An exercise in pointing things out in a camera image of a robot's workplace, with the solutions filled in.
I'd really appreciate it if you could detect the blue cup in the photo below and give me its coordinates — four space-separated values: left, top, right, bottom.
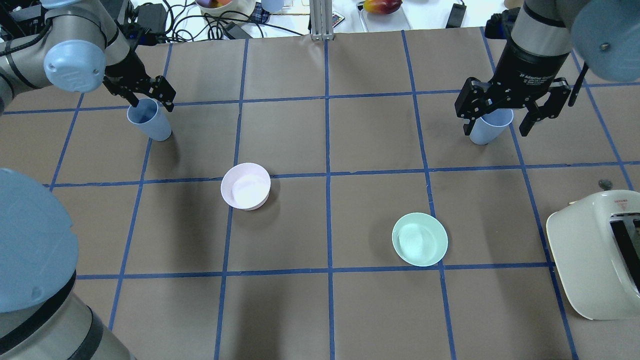
126 98 172 142
470 108 514 145

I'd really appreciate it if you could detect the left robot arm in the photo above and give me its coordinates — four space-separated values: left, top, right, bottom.
1 0 175 360

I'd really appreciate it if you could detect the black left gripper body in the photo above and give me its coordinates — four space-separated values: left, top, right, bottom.
102 50 177 104

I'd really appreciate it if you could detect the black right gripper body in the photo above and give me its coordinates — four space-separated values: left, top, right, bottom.
454 39 570 120

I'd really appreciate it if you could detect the cream white toaster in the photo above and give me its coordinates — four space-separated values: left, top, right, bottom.
545 178 640 321

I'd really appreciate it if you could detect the small remote control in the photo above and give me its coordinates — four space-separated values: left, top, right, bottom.
331 11 345 28

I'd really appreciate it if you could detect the red yellow mango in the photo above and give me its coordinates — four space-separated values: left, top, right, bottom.
362 0 403 15

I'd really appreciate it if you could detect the pink bowl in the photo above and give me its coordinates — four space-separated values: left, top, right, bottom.
221 162 272 211

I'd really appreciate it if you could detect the black electronics box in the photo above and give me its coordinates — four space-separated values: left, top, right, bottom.
0 0 46 41

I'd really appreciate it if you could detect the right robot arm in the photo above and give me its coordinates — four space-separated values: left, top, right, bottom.
454 0 640 136

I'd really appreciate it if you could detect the black cable bundle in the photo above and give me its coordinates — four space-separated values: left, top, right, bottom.
165 0 306 43

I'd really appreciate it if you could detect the green bowl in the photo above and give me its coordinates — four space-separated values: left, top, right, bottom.
391 212 450 267

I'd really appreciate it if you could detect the black power adapter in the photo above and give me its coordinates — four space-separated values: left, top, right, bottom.
135 3 168 46

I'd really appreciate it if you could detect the aluminium frame post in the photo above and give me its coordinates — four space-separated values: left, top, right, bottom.
309 0 335 41

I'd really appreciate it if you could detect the white bowl with fruit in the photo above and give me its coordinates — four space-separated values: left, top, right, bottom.
195 0 256 20

